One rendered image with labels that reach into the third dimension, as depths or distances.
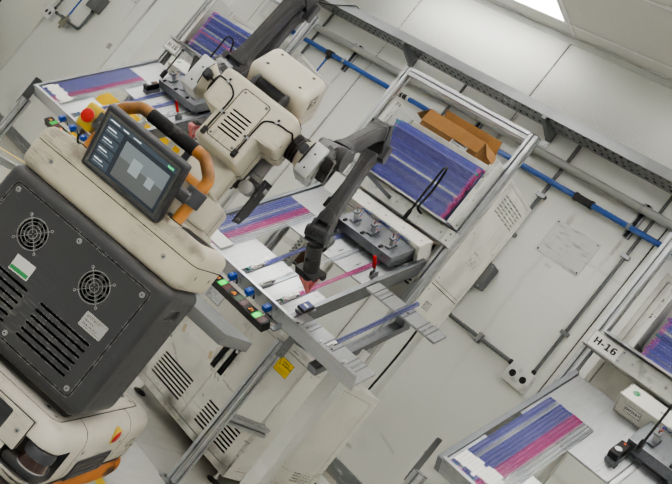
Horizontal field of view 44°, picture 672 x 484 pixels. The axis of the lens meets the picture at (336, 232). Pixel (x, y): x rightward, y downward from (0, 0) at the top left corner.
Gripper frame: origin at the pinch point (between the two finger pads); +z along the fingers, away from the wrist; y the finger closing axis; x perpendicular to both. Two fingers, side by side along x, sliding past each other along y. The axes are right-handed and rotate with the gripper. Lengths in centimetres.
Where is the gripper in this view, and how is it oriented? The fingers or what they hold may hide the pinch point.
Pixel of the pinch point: (307, 290)
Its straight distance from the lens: 297.5
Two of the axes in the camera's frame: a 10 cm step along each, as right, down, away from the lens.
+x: -7.5, 2.5, -6.2
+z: -1.4, 8.4, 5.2
